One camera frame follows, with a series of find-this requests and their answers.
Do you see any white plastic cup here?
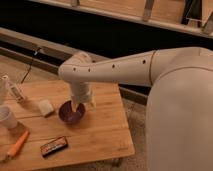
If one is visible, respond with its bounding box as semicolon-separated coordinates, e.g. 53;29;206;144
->
0;105;18;129

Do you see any orange carrot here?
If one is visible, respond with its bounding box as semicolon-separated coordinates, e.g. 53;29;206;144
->
6;130;30;159

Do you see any purple bowl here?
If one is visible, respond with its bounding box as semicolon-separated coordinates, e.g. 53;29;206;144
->
59;100;86;124

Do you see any clear plastic bottle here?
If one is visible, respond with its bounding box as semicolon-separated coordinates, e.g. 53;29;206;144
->
2;75;26;103

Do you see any white sponge block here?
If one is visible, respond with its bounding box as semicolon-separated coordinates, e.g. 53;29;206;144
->
38;100;54;117

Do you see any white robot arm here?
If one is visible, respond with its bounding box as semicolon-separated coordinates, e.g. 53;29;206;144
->
58;47;213;171

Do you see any wooden table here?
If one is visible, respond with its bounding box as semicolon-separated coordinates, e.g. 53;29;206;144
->
0;80;135;171

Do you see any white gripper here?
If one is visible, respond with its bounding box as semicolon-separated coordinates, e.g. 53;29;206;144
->
70;82;95;110

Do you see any black candy bar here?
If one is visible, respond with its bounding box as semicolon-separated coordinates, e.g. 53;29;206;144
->
40;137;68;157

